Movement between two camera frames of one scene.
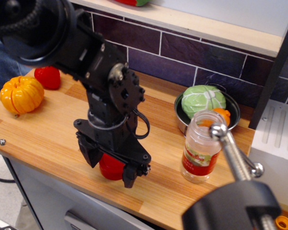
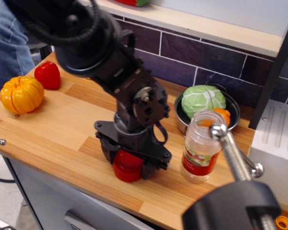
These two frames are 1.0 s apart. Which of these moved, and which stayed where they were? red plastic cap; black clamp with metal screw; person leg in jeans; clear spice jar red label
Moved: red plastic cap
Stayed: black clamp with metal screw; person leg in jeans; clear spice jar red label
